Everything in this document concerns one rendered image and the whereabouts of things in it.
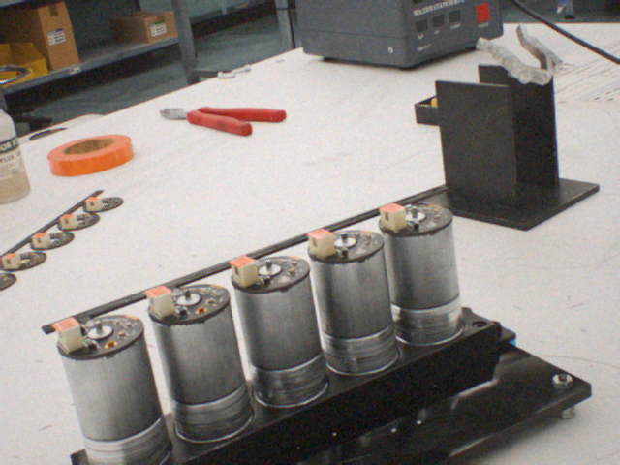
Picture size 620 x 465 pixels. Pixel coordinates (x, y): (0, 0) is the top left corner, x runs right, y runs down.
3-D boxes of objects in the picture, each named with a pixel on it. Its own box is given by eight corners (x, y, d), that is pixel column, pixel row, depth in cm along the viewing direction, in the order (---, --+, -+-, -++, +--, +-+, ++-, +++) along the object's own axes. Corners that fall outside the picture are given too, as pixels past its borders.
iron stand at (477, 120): (490, 287, 49) (578, 149, 42) (379, 174, 53) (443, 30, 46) (562, 244, 53) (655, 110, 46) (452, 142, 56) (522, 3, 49)
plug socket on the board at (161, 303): (183, 310, 29) (179, 289, 29) (157, 320, 28) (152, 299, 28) (173, 301, 30) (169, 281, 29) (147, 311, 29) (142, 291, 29)
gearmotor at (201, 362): (270, 445, 31) (242, 297, 29) (200, 477, 30) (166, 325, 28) (235, 413, 33) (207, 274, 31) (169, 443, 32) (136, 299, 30)
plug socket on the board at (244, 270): (266, 279, 30) (263, 259, 30) (242, 288, 30) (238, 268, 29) (255, 272, 31) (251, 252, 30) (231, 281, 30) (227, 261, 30)
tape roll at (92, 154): (150, 155, 69) (146, 139, 69) (75, 181, 66) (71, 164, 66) (108, 144, 74) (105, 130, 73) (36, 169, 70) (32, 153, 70)
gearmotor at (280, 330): (345, 410, 32) (323, 266, 30) (280, 440, 31) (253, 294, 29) (307, 383, 34) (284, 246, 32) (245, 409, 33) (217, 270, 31)
